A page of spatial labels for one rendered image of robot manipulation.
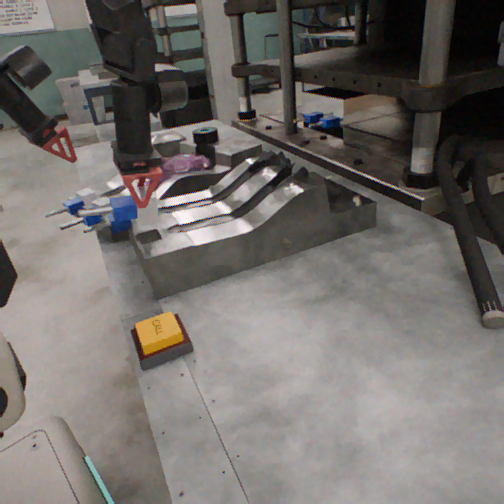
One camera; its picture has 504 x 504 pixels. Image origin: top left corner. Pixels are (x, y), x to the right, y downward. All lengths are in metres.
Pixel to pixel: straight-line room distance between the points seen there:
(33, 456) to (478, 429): 1.10
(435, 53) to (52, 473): 1.38
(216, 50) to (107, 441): 4.27
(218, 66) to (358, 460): 4.82
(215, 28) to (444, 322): 4.65
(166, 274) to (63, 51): 7.27
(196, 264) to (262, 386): 0.28
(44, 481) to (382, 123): 1.50
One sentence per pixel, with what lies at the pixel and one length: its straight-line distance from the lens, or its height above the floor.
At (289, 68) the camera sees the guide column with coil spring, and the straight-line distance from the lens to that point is 1.74.
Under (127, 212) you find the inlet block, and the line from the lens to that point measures 0.76.
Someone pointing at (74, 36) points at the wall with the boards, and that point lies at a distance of 7.92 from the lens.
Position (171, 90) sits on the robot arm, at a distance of 0.73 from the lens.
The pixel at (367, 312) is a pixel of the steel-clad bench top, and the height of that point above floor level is 0.80.
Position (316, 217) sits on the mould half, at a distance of 0.84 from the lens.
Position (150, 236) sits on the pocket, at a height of 0.88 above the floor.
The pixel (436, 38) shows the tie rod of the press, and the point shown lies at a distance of 1.12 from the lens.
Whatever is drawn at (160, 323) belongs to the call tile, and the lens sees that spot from 0.66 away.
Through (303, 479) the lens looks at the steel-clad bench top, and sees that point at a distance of 0.51.
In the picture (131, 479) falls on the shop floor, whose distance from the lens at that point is 1.54.
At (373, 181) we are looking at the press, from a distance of 1.27.
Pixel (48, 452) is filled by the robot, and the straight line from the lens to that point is 1.34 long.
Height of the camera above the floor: 1.24
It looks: 30 degrees down
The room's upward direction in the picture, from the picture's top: 7 degrees counter-clockwise
